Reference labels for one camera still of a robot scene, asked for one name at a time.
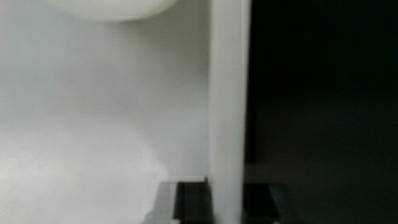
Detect white square tabletop panel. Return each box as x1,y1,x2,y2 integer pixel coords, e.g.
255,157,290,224
0,0,253,224

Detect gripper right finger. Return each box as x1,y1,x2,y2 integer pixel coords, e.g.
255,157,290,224
262,183,294,224

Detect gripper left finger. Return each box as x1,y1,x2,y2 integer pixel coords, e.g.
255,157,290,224
145,182,180,224

